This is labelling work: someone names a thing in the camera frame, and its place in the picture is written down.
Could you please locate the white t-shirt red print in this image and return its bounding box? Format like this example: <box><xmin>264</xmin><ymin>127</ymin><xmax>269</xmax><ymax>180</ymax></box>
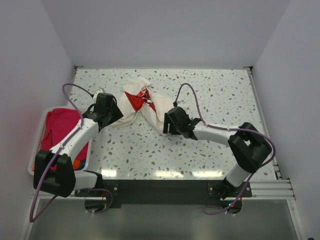
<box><xmin>111</xmin><ymin>77</ymin><xmax>174</xmax><ymax>136</ymax></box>

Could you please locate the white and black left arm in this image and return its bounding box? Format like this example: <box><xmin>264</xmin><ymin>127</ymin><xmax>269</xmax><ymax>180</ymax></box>
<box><xmin>33</xmin><ymin>93</ymin><xmax>123</xmax><ymax>198</ymax></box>

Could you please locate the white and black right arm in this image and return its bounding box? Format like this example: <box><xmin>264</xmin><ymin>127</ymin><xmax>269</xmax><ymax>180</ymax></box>
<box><xmin>163</xmin><ymin>106</ymin><xmax>275</xmax><ymax>199</ymax></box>

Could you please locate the pink t-shirt in basket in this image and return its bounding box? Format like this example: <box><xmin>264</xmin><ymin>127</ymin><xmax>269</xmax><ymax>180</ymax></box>
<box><xmin>40</xmin><ymin>107</ymin><xmax>90</xmax><ymax>173</ymax></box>

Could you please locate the blue garment in basket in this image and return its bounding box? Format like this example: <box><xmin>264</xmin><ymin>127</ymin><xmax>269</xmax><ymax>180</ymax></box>
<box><xmin>79</xmin><ymin>160</ymin><xmax>86</xmax><ymax>170</ymax></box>

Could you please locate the orange garment in basket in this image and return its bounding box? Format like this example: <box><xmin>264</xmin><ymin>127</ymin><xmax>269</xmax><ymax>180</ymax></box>
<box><xmin>72</xmin><ymin>159</ymin><xmax>82</xmax><ymax>170</ymax></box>

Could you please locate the white plastic laundry basket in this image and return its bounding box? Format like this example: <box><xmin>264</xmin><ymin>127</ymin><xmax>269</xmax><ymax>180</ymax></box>
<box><xmin>27</xmin><ymin>106</ymin><xmax>75</xmax><ymax>175</ymax></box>

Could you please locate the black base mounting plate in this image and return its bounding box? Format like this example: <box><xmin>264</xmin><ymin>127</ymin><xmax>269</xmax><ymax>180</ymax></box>
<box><xmin>74</xmin><ymin>179</ymin><xmax>253</xmax><ymax>212</ymax></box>

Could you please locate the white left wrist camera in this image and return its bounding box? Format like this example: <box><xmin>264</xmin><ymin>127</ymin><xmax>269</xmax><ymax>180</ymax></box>
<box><xmin>92</xmin><ymin>87</ymin><xmax>105</xmax><ymax>99</ymax></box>

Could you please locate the aluminium frame rail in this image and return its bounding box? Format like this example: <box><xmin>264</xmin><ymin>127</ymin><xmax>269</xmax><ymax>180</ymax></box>
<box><xmin>245</xmin><ymin>67</ymin><xmax>296</xmax><ymax>200</ymax></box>

